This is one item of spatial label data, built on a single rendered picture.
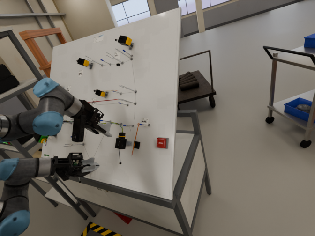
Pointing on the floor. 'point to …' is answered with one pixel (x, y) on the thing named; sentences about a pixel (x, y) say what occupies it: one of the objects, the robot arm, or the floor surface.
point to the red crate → (124, 218)
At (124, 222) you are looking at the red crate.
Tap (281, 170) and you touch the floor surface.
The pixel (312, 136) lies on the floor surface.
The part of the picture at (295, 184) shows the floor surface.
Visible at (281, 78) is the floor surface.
